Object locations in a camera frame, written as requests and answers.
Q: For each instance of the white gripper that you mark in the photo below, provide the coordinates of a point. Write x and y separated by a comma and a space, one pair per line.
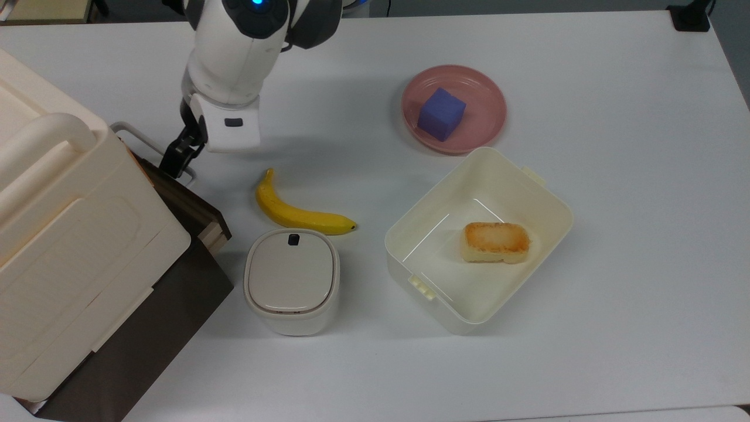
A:
231, 126

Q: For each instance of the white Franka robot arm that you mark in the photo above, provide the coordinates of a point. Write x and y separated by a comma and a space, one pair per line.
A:
234, 53

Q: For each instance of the cream plastic drawer cabinet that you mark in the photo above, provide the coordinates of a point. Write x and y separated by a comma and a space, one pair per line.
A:
88, 258

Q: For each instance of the cream plastic open box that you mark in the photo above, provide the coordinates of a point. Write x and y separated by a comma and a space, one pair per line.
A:
504, 187

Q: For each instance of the yellow banana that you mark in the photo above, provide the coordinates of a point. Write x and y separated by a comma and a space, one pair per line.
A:
293, 215

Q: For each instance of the small white lidded bin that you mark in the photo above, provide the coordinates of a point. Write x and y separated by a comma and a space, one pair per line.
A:
291, 275

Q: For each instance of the wooden side table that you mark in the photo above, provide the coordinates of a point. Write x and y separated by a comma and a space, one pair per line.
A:
41, 10

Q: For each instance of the blue cube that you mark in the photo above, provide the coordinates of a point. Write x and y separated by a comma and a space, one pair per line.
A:
440, 113

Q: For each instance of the pink plate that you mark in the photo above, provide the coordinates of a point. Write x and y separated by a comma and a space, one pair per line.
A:
486, 111

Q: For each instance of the toasted bread piece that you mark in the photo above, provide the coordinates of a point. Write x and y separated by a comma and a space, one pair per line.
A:
496, 241

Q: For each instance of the black table clamp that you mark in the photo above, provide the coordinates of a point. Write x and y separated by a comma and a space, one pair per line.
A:
689, 17

